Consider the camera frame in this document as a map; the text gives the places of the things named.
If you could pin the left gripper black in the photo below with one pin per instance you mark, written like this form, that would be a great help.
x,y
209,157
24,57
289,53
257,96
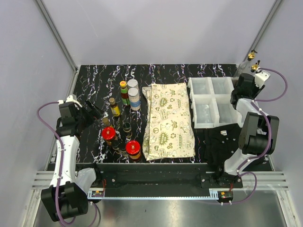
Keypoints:
x,y
95,112

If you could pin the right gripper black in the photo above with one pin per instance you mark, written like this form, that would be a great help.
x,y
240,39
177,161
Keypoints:
x,y
257,91

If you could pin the gold-top glass oil bottle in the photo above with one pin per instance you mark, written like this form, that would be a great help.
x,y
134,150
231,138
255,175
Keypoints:
x,y
243,67

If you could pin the yellow-cap sauce bottle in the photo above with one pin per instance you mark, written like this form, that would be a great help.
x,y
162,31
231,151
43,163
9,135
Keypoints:
x,y
124,93

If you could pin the red-lid chili jar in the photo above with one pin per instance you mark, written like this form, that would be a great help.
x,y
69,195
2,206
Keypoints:
x,y
108,134
133,149

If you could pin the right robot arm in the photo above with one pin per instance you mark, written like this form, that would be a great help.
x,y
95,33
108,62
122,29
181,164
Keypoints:
x,y
259,131

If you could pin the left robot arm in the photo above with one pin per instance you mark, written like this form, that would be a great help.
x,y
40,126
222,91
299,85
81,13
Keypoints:
x,y
67,195

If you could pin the small brown-cap bottle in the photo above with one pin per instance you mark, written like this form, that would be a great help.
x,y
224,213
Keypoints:
x,y
107,123

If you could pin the brown-cap yellow-label bottle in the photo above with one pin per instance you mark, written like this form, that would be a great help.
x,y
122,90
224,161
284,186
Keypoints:
x,y
114,107

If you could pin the white compartment organizer bin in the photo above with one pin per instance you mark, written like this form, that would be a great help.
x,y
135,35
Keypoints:
x,y
210,102

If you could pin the blue-label spice jar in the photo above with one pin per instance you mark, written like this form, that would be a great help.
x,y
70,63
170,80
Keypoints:
x,y
134,99

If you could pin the grey-lid spice jar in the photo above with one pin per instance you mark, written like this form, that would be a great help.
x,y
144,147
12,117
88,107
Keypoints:
x,y
132,83

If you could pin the black folded shirt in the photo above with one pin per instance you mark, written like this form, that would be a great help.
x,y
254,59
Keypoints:
x,y
215,145

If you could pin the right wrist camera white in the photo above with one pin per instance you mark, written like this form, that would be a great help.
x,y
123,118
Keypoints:
x,y
260,77

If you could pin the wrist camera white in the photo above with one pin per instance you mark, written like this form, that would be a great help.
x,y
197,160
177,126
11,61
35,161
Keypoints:
x,y
260,77
70,98

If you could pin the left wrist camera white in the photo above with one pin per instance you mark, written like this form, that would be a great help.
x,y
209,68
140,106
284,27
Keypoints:
x,y
70,98

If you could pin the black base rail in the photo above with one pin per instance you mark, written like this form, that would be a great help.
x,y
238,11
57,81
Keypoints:
x,y
163,180

